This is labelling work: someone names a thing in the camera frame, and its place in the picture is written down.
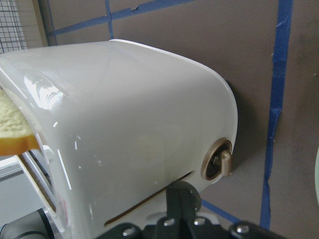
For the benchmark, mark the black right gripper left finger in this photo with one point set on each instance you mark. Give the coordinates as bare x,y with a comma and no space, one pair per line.
167,227

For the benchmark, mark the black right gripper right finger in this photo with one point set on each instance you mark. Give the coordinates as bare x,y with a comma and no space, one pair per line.
201,227

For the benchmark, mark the white two-slot toaster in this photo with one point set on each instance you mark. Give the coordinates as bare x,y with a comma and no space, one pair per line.
113,123

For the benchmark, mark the bread slice in toaster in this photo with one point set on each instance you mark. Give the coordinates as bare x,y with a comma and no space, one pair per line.
16,136

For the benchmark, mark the light green plate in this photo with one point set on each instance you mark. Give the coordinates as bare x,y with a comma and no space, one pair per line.
317,175

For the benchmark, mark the grid-patterned box with wooden boards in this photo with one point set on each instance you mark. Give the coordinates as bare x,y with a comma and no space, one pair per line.
21,25

